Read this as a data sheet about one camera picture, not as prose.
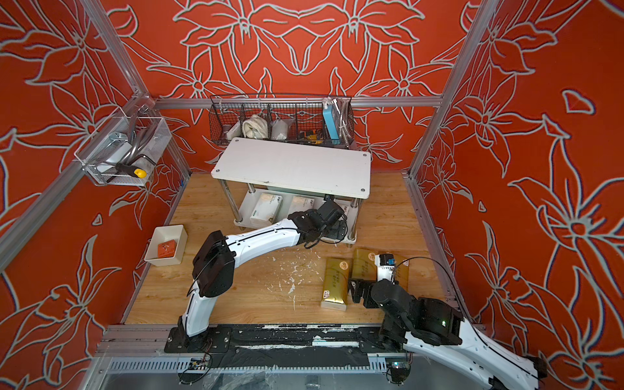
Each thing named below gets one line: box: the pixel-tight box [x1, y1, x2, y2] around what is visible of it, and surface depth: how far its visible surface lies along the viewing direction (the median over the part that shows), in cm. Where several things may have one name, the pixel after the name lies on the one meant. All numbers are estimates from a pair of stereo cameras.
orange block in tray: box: [156, 239, 178, 259], surface depth 89 cm
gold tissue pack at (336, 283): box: [320, 256, 352, 312], surface depth 79 cm
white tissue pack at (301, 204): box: [288, 195, 315, 215], surface depth 95 cm
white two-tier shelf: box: [211, 137, 372, 243], surface depth 78 cm
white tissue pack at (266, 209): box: [249, 192, 283, 225], surface depth 96 cm
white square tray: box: [143, 224, 188, 267], surface depth 91 cm
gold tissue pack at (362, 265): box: [351, 247, 378, 282], surface depth 84 cm
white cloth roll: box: [242, 114, 269, 139], surface depth 91 cm
